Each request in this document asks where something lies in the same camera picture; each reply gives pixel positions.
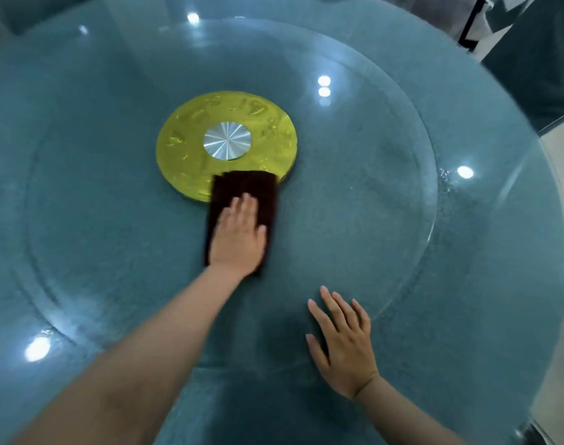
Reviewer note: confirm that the person's right hand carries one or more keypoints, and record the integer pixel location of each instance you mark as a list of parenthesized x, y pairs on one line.
[(349, 352)]

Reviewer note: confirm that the person's left hand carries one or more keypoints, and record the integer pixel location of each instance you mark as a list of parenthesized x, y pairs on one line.
[(238, 245)]

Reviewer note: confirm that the dark red cloth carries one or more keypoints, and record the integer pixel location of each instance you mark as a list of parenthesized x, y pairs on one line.
[(245, 183)]

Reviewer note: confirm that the blue covered chair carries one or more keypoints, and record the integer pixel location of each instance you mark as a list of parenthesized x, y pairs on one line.
[(537, 64), (22, 9)]

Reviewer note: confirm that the person's left forearm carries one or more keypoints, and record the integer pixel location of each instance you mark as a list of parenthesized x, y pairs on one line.
[(129, 366)]

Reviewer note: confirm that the yellow round disc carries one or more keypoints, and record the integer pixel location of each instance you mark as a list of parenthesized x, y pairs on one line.
[(180, 157)]

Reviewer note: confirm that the round glass turntable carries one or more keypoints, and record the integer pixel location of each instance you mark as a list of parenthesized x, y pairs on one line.
[(379, 203)]

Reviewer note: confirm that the round blue table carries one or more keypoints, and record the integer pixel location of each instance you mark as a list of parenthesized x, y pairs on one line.
[(495, 296)]

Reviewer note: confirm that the round white clothed table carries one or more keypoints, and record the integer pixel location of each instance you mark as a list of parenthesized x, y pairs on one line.
[(472, 13)]

